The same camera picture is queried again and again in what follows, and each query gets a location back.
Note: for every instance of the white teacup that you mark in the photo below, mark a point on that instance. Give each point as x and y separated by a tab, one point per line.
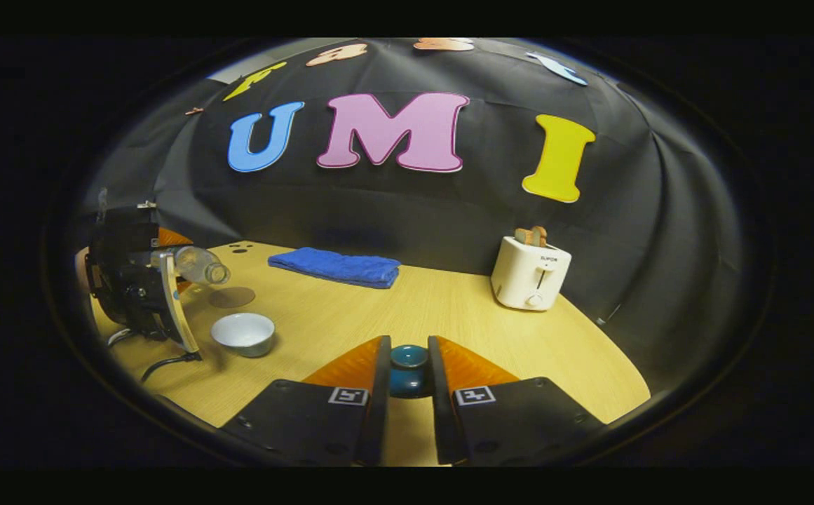
243	333

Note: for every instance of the white toaster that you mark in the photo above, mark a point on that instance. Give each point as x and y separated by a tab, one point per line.
526	277

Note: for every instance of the toast slice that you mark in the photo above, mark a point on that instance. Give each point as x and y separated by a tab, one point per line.
540	236
523	237

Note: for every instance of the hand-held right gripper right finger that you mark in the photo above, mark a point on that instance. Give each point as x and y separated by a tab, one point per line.
443	421

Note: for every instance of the clear water bottle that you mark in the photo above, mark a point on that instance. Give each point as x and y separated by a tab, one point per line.
200	264

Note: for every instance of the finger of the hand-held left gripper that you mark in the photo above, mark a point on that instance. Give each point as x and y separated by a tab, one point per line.
172	237
182	286

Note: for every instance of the blue folded towel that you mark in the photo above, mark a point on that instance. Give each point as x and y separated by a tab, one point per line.
336	267

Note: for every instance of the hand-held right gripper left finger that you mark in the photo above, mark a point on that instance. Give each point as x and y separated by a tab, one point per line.
377	421

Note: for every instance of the blue teacup lid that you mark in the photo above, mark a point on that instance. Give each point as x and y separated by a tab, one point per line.
409	379

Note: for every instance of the brown round coaster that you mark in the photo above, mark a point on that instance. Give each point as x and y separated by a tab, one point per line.
231	297

